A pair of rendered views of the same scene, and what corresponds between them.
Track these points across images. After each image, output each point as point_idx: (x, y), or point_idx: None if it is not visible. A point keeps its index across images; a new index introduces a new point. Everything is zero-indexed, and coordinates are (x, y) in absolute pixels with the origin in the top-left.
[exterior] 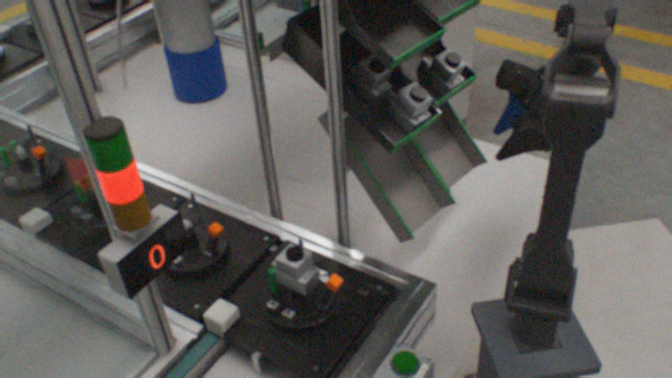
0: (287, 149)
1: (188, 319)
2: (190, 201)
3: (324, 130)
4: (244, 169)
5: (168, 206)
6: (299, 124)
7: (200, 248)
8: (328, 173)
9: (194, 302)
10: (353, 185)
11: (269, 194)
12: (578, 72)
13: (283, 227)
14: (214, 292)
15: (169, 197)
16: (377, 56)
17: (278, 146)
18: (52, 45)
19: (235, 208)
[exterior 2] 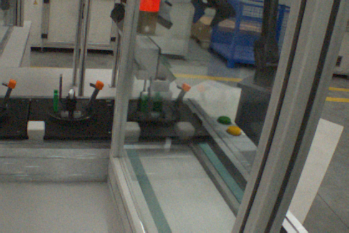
0: (30, 88)
1: (111, 140)
2: (34, 99)
3: (39, 78)
4: None
5: (23, 103)
6: (22, 79)
7: (78, 108)
8: (65, 91)
9: (106, 131)
10: (85, 93)
11: (80, 83)
12: None
13: (99, 98)
14: (109, 125)
15: (18, 100)
16: None
17: (23, 88)
18: None
19: (62, 98)
